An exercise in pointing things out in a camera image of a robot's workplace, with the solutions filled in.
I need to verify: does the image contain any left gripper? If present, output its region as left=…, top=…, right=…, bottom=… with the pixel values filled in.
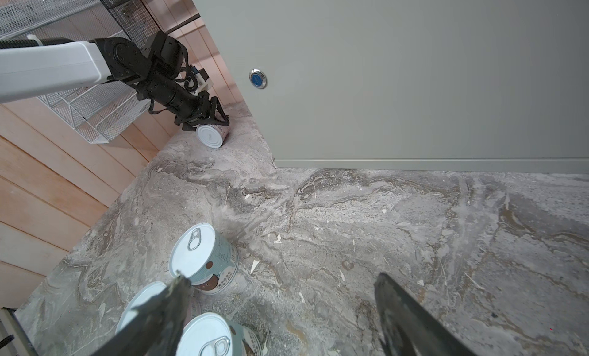
left=156, top=81, right=230, bottom=131

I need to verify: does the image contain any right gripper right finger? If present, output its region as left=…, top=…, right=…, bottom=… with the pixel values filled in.
left=374, top=273, right=474, bottom=355

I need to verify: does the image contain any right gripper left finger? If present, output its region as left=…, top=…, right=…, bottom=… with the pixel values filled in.
left=95, top=275, right=191, bottom=356

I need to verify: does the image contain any pink can pull tab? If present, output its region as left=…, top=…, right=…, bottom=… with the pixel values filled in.
left=196, top=124, right=230, bottom=149

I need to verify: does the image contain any pink can white lid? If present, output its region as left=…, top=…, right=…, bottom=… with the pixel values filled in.
left=114, top=281, right=169, bottom=336

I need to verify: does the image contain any silver can pull tab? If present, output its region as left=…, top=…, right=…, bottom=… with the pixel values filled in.
left=168, top=222, right=240, bottom=296

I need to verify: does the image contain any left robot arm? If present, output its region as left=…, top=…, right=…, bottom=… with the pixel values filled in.
left=1, top=32, right=230, bottom=131

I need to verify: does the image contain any blue can pull tab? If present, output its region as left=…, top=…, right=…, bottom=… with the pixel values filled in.
left=176, top=312, right=262, bottom=356

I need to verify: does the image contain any blue cabinet lock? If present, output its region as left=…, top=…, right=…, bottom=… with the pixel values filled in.
left=248, top=68, right=268, bottom=90

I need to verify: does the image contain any black mesh basket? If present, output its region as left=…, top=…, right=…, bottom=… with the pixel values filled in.
left=99, top=0, right=160, bottom=49

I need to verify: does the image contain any grey metal cabinet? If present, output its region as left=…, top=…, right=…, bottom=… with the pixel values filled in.
left=193, top=0, right=588, bottom=174

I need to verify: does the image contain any white wire shelf rack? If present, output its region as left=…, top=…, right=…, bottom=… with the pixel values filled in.
left=1, top=0, right=159, bottom=144

